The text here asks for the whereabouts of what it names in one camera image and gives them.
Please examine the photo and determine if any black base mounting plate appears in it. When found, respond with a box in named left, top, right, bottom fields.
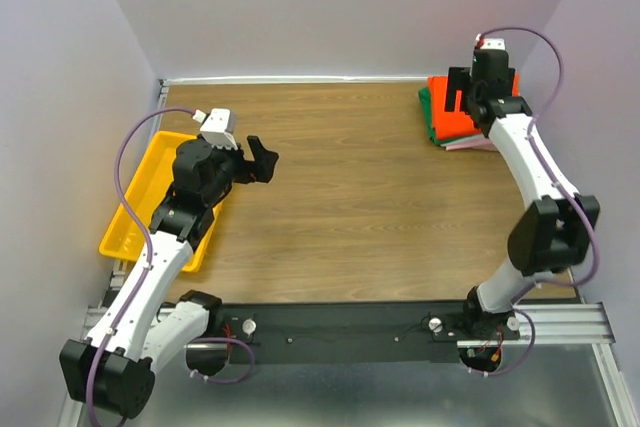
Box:
left=164, top=300, right=521, bottom=367

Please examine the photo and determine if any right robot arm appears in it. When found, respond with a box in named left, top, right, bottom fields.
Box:
left=445, top=39, right=600, bottom=339

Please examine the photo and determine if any pink folded t-shirt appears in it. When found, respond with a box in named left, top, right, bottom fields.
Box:
left=445, top=139, right=495, bottom=151

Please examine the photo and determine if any orange t-shirt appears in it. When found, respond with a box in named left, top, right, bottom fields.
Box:
left=427, top=74, right=521, bottom=142

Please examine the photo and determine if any green folded t-shirt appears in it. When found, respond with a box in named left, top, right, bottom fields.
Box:
left=418, top=87, right=480, bottom=147

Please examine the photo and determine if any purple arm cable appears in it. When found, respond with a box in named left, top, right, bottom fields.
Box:
left=82, top=106, right=256, bottom=423
left=464, top=27, right=601, bottom=377

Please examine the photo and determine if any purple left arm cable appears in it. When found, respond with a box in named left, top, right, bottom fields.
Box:
left=82, top=106, right=256, bottom=423

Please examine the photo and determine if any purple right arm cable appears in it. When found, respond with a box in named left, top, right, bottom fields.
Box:
left=464, top=27, right=601, bottom=377

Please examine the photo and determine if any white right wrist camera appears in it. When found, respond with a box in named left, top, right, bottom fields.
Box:
left=474, top=34, right=506, bottom=51

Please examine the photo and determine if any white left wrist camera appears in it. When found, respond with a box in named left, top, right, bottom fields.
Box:
left=192, top=108, right=238, bottom=150

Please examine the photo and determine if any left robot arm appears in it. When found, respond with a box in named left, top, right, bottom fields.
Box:
left=59, top=136, right=279, bottom=425

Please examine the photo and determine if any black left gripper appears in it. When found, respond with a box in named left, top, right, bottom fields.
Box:
left=203, top=135, right=278, bottom=206

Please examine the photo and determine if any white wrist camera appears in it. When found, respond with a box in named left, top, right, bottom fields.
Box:
left=192, top=108, right=238, bottom=150
left=474, top=34, right=506, bottom=51

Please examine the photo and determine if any yellow plastic tray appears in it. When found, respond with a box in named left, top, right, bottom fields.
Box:
left=99, top=131, right=195, bottom=262

